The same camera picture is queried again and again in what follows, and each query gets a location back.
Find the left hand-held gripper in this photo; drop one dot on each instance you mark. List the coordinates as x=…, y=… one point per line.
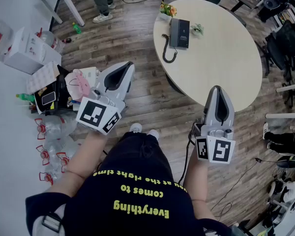
x=98, y=114

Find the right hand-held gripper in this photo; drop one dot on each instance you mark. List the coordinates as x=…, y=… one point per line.
x=218, y=149

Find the person's right forearm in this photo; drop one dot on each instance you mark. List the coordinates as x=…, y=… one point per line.
x=199, y=181

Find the flat white box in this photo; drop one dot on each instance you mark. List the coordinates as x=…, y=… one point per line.
x=91, y=72

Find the pink paper bag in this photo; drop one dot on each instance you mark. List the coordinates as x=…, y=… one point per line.
x=77, y=86

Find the person's left white shoe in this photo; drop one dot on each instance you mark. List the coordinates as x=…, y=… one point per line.
x=136, y=128

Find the person's white shoe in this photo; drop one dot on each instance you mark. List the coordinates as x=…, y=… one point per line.
x=136, y=128
x=153, y=133

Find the black open box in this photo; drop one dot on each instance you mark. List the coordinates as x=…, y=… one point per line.
x=61, y=90

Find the small dark bottle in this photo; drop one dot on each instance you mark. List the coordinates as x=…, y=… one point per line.
x=68, y=40

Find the person's right white shoe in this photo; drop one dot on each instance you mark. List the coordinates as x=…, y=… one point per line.
x=153, y=133

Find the green plastic bottle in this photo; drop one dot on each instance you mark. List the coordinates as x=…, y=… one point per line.
x=77, y=28

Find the black smartphone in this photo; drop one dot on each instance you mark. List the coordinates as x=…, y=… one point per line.
x=48, y=98

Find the pale patterned board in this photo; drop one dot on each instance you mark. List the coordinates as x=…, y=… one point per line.
x=41, y=79

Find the person's dark trousers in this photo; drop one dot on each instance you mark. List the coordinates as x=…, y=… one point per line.
x=137, y=154

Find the clear water jug red label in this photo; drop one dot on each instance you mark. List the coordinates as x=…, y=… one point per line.
x=0, y=33
x=50, y=39

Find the orange flower pot plant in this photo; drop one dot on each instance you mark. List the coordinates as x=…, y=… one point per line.
x=167, y=10

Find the small green potted plant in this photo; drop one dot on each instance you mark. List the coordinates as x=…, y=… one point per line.
x=197, y=29

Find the green drink bottle yellow cap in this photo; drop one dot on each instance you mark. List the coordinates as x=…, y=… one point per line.
x=27, y=97

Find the black mesh office chair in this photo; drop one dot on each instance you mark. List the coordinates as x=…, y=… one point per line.
x=285, y=45

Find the white carton box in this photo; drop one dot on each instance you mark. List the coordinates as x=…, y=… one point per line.
x=27, y=50

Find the grey pod backpack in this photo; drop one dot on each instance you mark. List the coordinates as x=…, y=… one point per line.
x=270, y=1

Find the person's dark printed shirt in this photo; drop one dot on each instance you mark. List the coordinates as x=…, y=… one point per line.
x=127, y=205

